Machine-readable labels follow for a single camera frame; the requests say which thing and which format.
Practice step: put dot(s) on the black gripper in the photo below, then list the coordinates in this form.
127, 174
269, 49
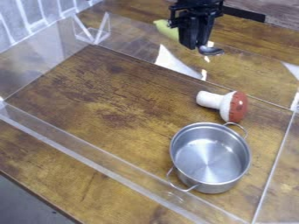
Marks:
195, 27

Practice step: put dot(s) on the clear acrylic enclosure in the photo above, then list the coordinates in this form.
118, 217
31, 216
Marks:
96, 90

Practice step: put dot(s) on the small steel pot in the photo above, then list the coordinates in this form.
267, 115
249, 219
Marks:
211, 157

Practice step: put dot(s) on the black bar in background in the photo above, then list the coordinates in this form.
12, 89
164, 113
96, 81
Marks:
245, 14

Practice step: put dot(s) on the green handled metal spoon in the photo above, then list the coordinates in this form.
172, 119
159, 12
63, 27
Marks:
172, 34

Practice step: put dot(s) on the toy mushroom red cap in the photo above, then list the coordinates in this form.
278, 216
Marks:
231, 104

